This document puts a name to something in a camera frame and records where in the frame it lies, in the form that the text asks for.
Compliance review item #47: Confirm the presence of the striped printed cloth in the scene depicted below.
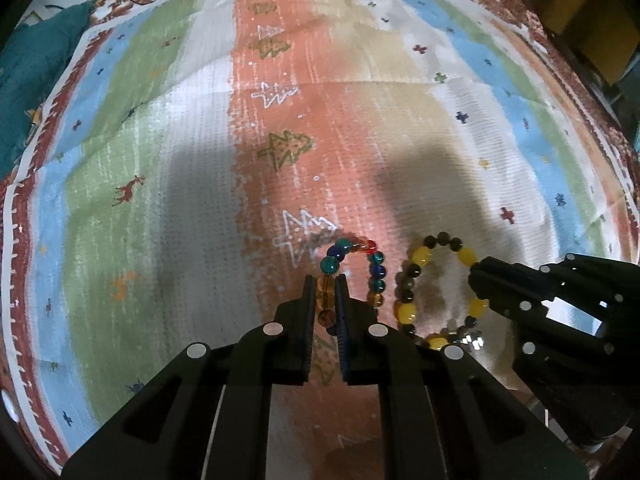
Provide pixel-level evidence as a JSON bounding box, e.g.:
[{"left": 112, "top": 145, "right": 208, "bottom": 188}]
[{"left": 0, "top": 0, "right": 637, "bottom": 480}]

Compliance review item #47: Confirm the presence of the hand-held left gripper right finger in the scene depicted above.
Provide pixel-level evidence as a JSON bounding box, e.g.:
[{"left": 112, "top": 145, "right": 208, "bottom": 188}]
[{"left": 336, "top": 274, "right": 591, "bottom": 480}]

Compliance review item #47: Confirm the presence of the teal pillow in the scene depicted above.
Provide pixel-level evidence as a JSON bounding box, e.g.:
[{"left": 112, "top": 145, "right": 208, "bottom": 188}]
[{"left": 0, "top": 0, "right": 94, "bottom": 177}]

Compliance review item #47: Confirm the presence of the dark bedside furniture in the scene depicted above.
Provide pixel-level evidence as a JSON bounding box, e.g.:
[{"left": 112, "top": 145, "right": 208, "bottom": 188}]
[{"left": 560, "top": 35, "right": 640, "bottom": 161}]

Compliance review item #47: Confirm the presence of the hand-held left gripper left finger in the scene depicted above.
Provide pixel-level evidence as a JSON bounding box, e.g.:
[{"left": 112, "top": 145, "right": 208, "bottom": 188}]
[{"left": 60, "top": 275, "right": 317, "bottom": 480}]

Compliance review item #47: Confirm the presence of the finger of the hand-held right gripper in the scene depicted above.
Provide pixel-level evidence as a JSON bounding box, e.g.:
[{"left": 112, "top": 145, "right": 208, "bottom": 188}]
[
  {"left": 471, "top": 283, "right": 617, "bottom": 367},
  {"left": 469, "top": 252, "right": 640, "bottom": 312}
]

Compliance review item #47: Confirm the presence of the multicolour glass bead bracelet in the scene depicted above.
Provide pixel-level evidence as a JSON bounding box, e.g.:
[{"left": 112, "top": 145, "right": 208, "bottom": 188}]
[{"left": 316, "top": 237, "right": 389, "bottom": 337}]

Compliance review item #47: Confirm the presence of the yellow and dark bead bracelet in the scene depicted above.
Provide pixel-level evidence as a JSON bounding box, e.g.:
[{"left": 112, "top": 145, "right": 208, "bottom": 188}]
[{"left": 393, "top": 231, "right": 491, "bottom": 354}]

